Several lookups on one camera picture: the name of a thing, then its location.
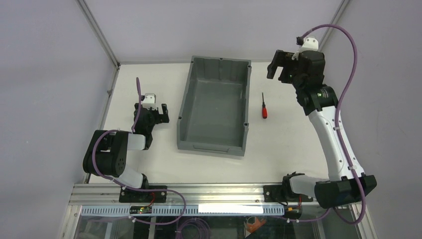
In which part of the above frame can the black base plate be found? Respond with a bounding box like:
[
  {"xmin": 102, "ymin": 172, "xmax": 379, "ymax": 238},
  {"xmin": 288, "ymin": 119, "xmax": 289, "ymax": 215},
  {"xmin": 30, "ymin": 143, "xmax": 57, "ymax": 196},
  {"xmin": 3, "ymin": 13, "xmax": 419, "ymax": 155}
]
[
  {"xmin": 263, "ymin": 184, "xmax": 314, "ymax": 203},
  {"xmin": 118, "ymin": 185, "xmax": 167, "ymax": 203}
]

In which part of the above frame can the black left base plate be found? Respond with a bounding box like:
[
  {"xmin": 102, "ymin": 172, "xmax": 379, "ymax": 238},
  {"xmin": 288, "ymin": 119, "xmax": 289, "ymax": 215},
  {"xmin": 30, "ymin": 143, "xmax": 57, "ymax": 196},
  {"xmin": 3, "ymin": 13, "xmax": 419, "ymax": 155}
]
[{"xmin": 118, "ymin": 185, "xmax": 167, "ymax": 203}]

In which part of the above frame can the aluminium front rail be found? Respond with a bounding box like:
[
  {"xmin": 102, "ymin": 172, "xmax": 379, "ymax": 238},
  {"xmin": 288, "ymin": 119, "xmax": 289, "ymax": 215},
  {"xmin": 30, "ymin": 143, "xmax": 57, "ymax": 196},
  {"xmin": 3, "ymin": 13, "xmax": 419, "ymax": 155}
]
[{"xmin": 68, "ymin": 183, "xmax": 363, "ymax": 206}]

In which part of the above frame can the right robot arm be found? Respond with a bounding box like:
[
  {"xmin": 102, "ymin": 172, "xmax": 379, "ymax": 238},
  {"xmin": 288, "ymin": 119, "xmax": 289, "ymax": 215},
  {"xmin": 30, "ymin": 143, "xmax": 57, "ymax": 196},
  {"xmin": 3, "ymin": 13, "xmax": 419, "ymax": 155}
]
[{"xmin": 267, "ymin": 50, "xmax": 377, "ymax": 209}]

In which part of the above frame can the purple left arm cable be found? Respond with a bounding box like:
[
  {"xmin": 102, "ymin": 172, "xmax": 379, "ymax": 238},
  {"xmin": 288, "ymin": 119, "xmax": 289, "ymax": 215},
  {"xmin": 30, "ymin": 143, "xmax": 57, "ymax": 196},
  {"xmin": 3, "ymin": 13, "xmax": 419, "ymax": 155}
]
[{"xmin": 92, "ymin": 77, "xmax": 187, "ymax": 226}]

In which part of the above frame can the red handled screwdriver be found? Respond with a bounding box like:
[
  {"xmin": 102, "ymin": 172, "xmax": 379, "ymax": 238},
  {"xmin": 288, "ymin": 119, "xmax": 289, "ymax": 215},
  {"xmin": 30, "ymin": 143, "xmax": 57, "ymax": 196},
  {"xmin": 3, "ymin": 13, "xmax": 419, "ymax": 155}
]
[{"xmin": 261, "ymin": 93, "xmax": 268, "ymax": 119}]

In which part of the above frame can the orange object under table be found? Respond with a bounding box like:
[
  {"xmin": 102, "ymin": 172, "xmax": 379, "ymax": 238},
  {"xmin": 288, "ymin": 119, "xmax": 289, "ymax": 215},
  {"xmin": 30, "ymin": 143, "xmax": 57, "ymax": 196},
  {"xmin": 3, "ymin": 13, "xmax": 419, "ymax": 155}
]
[{"xmin": 245, "ymin": 217, "xmax": 266, "ymax": 233}]

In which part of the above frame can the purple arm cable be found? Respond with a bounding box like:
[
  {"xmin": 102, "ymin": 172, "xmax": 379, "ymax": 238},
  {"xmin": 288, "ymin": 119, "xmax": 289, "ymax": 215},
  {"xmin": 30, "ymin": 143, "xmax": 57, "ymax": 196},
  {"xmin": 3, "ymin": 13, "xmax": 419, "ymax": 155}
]
[
  {"xmin": 92, "ymin": 77, "xmax": 187, "ymax": 226},
  {"xmin": 277, "ymin": 24, "xmax": 367, "ymax": 226}
]

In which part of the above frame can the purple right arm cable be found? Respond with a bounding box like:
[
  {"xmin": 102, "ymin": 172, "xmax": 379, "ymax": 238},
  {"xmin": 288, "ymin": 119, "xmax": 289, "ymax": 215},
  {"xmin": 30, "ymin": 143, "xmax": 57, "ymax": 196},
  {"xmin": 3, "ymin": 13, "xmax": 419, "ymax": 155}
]
[{"xmin": 277, "ymin": 24, "xmax": 367, "ymax": 226}]

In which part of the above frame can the white slotted cable duct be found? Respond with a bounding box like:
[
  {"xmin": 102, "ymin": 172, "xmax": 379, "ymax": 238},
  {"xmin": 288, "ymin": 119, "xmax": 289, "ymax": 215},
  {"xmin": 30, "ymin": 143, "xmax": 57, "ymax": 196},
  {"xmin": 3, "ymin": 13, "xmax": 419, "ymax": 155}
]
[{"xmin": 81, "ymin": 204, "xmax": 284, "ymax": 217}]

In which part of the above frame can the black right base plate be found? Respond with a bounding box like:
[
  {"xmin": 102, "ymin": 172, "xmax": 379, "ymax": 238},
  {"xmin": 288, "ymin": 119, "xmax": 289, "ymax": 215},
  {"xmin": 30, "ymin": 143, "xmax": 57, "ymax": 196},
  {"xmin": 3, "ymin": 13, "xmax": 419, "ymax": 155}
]
[{"xmin": 263, "ymin": 184, "xmax": 314, "ymax": 203}]

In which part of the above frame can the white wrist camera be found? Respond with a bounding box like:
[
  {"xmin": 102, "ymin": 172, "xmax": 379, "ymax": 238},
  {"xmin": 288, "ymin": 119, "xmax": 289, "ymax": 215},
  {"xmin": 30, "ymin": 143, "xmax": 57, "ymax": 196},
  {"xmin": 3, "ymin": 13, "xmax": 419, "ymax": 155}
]
[
  {"xmin": 292, "ymin": 36, "xmax": 319, "ymax": 60},
  {"xmin": 141, "ymin": 93, "xmax": 157, "ymax": 110}
]

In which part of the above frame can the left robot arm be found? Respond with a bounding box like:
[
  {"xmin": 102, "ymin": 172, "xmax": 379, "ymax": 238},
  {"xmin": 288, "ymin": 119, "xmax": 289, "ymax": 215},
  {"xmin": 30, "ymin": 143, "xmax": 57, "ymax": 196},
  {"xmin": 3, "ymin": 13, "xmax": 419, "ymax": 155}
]
[{"xmin": 83, "ymin": 103, "xmax": 170, "ymax": 190}]

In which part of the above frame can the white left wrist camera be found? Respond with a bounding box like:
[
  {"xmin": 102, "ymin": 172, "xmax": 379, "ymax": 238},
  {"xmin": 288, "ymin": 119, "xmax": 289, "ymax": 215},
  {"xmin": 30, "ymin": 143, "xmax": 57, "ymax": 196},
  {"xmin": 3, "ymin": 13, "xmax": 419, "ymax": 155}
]
[{"xmin": 141, "ymin": 93, "xmax": 157, "ymax": 110}]

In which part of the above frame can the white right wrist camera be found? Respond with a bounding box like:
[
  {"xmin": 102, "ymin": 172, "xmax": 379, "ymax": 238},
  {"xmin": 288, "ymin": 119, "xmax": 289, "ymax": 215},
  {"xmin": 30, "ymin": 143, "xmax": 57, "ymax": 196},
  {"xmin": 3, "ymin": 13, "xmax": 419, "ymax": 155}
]
[{"xmin": 292, "ymin": 36, "xmax": 319, "ymax": 60}]

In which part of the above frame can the grey plastic storage bin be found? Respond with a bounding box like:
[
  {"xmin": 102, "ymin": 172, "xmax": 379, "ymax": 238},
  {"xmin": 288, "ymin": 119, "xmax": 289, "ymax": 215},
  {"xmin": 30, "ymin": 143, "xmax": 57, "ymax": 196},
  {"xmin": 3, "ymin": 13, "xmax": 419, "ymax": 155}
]
[{"xmin": 176, "ymin": 56, "xmax": 252, "ymax": 156}]

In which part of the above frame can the coiled purple cable below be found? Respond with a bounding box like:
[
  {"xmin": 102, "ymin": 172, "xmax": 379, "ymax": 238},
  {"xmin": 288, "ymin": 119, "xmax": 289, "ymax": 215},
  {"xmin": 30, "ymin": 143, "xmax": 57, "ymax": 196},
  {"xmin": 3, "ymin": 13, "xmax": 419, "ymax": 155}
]
[{"xmin": 176, "ymin": 218, "xmax": 211, "ymax": 239}]

